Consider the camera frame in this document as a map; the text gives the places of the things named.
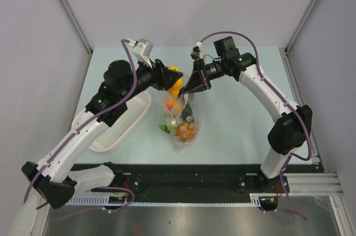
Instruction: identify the orange toy pineapple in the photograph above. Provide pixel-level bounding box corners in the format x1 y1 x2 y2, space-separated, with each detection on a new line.
174 109 199 143

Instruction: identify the clear zip top bag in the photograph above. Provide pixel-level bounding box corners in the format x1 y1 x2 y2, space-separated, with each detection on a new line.
157 91 201 152

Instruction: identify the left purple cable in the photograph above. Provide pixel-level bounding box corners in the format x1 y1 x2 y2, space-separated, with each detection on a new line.
23 38 139 220

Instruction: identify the purple cable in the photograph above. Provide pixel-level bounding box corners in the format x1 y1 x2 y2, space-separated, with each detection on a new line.
200 31 312 220
23 38 139 220

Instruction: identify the white slotted cable duct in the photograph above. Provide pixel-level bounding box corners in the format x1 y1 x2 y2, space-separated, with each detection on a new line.
65 194 261 208

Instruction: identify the right aluminium frame post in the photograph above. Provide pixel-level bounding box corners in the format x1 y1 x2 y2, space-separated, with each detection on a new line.
286 0 337 50

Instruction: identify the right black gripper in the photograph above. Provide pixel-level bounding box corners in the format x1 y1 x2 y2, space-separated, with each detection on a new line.
183 58 226 95

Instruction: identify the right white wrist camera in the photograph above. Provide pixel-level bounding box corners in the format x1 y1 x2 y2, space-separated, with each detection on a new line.
190 42 204 61

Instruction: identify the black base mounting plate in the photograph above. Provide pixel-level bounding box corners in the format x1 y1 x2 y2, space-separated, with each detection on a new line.
69 163 325 211

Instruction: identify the toy peach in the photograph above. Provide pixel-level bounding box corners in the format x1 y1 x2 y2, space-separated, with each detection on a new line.
164 97 184 115

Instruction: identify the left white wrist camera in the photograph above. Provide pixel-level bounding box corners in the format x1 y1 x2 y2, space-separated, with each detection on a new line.
130 39 154 68

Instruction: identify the white perforated plastic basket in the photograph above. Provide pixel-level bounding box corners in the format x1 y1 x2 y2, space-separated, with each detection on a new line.
71 91 152 153

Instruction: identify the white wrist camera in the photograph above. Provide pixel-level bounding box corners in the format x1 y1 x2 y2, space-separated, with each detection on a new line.
130 39 154 68
190 42 204 61

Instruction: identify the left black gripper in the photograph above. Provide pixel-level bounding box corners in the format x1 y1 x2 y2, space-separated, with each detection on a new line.
121 55 182 102

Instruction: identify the toy orange mango slice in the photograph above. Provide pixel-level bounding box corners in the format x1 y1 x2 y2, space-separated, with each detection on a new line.
167 66 184 96

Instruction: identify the left aluminium frame post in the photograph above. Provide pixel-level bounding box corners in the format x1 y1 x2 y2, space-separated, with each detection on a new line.
57 0 93 57

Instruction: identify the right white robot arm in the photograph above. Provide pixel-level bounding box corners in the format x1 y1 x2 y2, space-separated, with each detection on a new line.
180 32 313 192

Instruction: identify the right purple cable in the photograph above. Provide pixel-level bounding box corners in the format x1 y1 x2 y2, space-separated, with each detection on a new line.
200 31 312 220

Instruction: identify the aluminium frame post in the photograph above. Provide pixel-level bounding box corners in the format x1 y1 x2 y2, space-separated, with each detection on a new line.
286 0 337 50
57 0 93 57

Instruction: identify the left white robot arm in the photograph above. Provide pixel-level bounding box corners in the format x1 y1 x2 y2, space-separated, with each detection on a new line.
22 59 183 209

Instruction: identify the green toy watermelon ball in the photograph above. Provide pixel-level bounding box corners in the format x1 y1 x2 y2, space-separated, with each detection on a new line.
158 116 177 134

